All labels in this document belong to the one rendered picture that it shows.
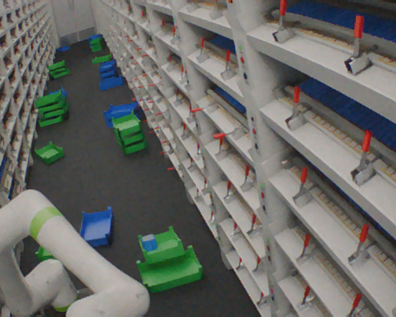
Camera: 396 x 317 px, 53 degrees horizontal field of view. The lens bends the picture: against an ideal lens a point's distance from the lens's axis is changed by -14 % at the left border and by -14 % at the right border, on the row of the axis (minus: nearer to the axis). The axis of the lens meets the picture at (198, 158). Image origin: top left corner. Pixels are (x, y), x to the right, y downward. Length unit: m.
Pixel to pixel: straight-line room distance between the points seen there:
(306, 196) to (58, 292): 0.96
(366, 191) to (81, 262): 0.70
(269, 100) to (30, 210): 0.70
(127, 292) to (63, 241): 0.24
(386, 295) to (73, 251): 0.76
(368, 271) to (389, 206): 0.20
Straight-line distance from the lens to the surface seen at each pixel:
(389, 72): 0.66
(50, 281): 1.58
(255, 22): 1.05
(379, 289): 0.83
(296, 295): 1.36
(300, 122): 0.96
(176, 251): 2.26
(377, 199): 0.72
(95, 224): 2.87
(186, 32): 1.73
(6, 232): 1.24
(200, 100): 1.79
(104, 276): 1.07
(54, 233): 1.18
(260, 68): 1.08
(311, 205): 1.04
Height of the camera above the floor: 1.49
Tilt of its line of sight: 27 degrees down
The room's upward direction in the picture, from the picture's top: 12 degrees counter-clockwise
